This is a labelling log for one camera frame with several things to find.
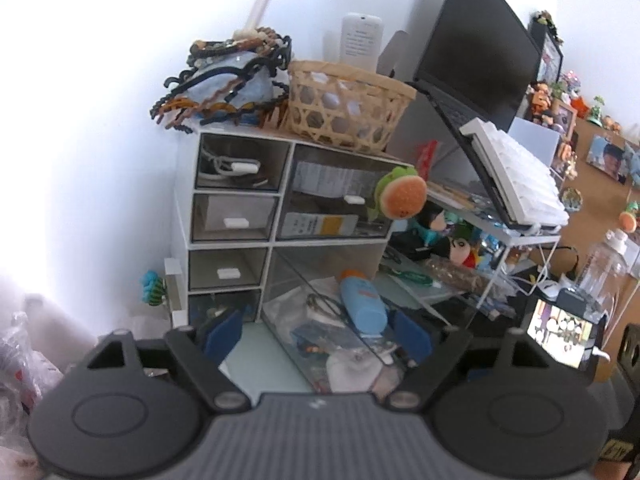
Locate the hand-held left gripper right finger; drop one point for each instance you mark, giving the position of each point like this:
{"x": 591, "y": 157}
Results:
{"x": 412, "y": 335}

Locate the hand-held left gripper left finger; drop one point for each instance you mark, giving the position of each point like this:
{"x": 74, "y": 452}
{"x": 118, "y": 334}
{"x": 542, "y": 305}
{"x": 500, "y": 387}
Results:
{"x": 225, "y": 332}

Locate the blue sunscreen bottle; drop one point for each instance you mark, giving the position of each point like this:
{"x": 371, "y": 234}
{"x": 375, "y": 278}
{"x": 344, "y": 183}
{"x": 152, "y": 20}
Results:
{"x": 362, "y": 305}

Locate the white plush pouch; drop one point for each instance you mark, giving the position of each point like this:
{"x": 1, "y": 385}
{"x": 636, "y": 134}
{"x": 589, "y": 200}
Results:
{"x": 352, "y": 370}

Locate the deep clear drawer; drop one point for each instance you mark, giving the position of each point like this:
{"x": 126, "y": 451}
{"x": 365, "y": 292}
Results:
{"x": 300, "y": 310}

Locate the small clear drawer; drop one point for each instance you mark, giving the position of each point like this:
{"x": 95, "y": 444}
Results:
{"x": 207, "y": 305}
{"x": 225, "y": 270}
{"x": 240, "y": 162}
{"x": 232, "y": 217}

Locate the white drawer organizer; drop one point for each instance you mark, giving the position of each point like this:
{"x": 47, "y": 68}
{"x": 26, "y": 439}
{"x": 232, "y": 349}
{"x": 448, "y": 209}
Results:
{"x": 280, "y": 242}

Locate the large clear drawer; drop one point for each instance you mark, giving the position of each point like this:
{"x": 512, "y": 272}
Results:
{"x": 330, "y": 222}
{"x": 335, "y": 175}

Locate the green white tube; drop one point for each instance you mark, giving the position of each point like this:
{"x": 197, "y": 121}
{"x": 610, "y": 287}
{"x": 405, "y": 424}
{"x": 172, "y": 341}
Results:
{"x": 417, "y": 279}

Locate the brown snack bar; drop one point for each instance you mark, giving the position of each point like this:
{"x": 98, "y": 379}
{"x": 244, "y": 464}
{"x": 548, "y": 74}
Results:
{"x": 452, "y": 272}

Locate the blue green hair claw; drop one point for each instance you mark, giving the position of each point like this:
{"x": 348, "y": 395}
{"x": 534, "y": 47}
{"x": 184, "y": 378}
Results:
{"x": 152, "y": 287}

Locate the black scissors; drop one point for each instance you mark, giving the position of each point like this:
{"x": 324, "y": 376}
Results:
{"x": 325, "y": 305}

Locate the cartoon boy figure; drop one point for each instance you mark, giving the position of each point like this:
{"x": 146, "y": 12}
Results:
{"x": 461, "y": 251}

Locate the black haired figurine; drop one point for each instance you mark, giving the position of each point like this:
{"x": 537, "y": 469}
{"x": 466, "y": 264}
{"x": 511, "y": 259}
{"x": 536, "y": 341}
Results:
{"x": 430, "y": 225}

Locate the burger plush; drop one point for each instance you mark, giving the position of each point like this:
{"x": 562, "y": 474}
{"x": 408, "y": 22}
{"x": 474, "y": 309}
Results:
{"x": 405, "y": 195}

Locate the white charger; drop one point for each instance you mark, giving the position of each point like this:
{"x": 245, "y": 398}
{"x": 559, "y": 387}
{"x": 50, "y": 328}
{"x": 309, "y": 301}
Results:
{"x": 552, "y": 290}

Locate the white desk riser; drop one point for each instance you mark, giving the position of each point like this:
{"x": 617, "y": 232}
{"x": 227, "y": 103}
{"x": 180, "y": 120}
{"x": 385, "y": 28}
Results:
{"x": 530, "y": 242}

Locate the black smartphone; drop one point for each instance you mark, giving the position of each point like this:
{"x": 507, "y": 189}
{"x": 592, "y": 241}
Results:
{"x": 562, "y": 332}

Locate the red patterned pouch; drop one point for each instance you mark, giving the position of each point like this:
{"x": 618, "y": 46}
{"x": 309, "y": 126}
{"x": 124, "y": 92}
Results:
{"x": 428, "y": 157}

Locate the white keyboard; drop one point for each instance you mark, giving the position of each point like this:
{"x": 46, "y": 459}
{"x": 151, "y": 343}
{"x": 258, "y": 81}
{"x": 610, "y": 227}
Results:
{"x": 520, "y": 175}

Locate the clear water bottle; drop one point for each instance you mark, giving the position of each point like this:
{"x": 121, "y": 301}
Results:
{"x": 602, "y": 270}

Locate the clear plastic bag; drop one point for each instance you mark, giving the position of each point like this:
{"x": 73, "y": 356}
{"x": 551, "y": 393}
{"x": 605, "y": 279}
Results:
{"x": 25, "y": 375}

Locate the small snow globe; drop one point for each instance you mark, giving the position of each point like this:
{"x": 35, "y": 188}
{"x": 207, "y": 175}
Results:
{"x": 571, "y": 200}

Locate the white box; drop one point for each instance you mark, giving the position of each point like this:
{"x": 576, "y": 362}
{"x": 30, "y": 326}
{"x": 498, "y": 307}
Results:
{"x": 535, "y": 147}

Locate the bamboo basket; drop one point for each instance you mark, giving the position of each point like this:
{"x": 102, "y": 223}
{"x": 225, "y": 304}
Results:
{"x": 345, "y": 105}

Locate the small burger toy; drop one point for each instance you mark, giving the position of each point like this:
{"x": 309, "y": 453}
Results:
{"x": 630, "y": 217}

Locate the light blue cloth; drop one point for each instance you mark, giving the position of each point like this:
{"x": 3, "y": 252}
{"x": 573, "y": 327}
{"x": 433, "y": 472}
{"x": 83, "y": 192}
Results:
{"x": 230, "y": 82}

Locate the orange cartoon figurine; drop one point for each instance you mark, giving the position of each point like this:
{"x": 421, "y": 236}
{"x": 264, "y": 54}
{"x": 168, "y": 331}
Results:
{"x": 541, "y": 102}

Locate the pile of hair clips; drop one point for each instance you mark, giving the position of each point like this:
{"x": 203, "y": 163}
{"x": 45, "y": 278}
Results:
{"x": 240, "y": 50}

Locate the black laptop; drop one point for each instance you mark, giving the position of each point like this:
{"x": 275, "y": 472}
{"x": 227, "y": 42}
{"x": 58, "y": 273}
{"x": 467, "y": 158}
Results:
{"x": 475, "y": 45}

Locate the white remote control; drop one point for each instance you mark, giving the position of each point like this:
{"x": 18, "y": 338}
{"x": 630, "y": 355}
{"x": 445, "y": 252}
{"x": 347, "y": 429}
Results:
{"x": 361, "y": 40}

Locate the colourful framed picture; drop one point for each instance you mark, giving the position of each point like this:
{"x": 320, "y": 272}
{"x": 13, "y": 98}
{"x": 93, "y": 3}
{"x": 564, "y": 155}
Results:
{"x": 549, "y": 52}

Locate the wooden photo frame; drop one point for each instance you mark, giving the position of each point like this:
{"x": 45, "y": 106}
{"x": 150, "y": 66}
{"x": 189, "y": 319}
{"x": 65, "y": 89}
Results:
{"x": 564, "y": 122}

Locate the portrait photo frame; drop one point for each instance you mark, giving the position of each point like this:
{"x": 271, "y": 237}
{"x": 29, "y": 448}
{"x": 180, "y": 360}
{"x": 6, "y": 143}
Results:
{"x": 607, "y": 157}

